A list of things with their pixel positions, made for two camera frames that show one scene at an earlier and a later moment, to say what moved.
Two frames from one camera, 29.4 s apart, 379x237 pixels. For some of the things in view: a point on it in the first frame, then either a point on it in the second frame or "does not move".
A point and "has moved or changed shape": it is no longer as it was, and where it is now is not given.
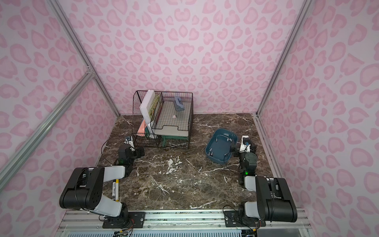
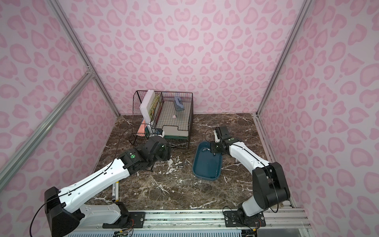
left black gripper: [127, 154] -> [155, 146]
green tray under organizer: [172, 137] does not move
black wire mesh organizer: [162, 119] does not move
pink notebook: [141, 131] does not move
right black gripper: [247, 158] -> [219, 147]
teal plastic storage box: [221, 145] has moved or changed shape
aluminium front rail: [185, 221] does not move
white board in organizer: [149, 97] does not move
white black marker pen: [114, 191] does not move
